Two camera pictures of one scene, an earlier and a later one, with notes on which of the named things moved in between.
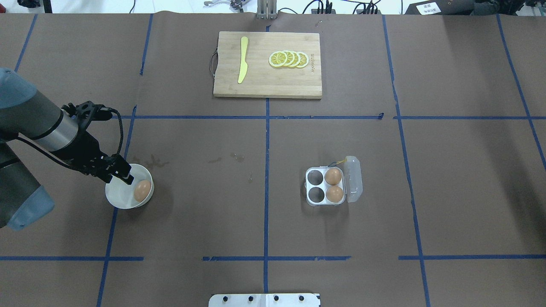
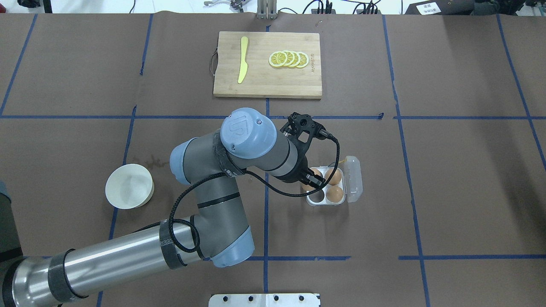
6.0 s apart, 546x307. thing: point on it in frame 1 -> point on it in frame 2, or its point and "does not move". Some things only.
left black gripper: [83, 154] -> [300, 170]
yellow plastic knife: [243, 65] does not move
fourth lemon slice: [304, 60] does not move
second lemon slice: [290, 58] does not move
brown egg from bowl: [142, 190] -> [305, 187]
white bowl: [121, 195] does not move
